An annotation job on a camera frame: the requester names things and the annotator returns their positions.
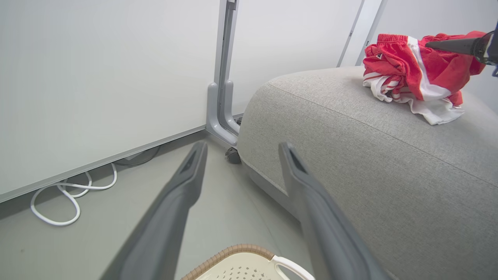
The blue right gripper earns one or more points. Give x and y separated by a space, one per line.
491 48

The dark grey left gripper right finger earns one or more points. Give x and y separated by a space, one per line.
327 233

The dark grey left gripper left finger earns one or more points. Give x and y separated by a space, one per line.
163 221

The red white sports shorts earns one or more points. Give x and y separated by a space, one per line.
404 70

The white laundry basket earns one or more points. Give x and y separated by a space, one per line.
241 266

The grey fabric sofa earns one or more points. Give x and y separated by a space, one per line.
389 175

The black caster wheel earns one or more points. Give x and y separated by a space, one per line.
233 155

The wide white partition panel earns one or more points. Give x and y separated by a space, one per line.
97 77

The narrow white partition panel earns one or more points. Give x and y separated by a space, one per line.
291 46

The white partition post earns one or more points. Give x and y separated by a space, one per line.
363 31

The grey partition post with feet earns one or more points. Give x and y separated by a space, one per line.
225 77

